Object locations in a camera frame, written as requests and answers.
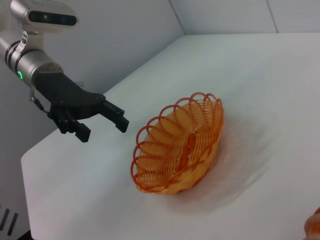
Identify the orange white striped bread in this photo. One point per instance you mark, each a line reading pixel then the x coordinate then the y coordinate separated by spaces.
pixel 313 223

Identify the beige camera mount bracket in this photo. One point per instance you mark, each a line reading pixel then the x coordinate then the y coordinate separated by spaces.
pixel 33 41

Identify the grey cabinet with dark slots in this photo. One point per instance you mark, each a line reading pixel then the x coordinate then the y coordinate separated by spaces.
pixel 7 221

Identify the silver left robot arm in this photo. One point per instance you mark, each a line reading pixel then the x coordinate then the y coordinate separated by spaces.
pixel 30 63

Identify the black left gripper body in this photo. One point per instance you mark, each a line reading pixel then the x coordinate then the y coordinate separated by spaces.
pixel 65 92

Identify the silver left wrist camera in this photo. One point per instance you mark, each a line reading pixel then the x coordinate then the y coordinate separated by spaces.
pixel 47 17

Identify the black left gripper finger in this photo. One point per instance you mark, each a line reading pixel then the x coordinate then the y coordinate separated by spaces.
pixel 81 132
pixel 120 120

